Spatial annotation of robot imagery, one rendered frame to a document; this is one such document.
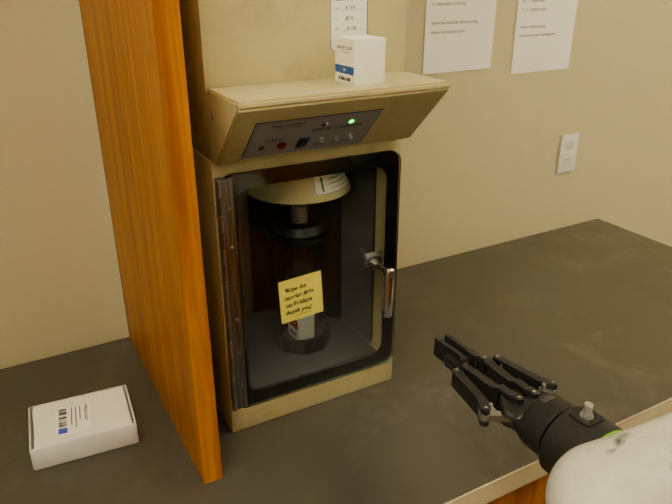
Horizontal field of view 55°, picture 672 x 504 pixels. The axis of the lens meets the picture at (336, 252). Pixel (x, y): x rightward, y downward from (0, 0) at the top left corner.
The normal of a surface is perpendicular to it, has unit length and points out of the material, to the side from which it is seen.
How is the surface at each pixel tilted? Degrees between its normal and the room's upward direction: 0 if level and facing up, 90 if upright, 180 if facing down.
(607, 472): 47
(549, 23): 90
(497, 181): 90
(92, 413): 0
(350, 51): 90
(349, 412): 0
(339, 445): 0
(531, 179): 90
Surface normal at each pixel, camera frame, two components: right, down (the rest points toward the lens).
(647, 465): -0.68, -0.42
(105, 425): 0.00, -0.91
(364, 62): 0.52, 0.35
